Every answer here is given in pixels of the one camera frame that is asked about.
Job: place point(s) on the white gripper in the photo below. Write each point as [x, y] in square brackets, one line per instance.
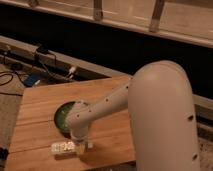
[79, 136]

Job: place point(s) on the white labelled plastic bottle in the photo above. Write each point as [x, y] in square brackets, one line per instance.
[67, 147]

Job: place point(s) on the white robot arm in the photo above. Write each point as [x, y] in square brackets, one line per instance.
[160, 102]

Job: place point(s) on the green ceramic bowl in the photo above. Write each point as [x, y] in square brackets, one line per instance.
[60, 117]

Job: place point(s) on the wooden table board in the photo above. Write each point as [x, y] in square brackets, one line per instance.
[35, 132]

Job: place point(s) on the white plug connector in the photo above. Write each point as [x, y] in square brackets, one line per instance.
[72, 71]

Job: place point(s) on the blue device on floor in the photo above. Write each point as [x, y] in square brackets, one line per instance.
[31, 80]

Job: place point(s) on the black power adapter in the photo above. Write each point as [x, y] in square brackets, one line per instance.
[42, 50]

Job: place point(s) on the metal window frame rail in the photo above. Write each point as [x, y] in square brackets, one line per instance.
[188, 21]

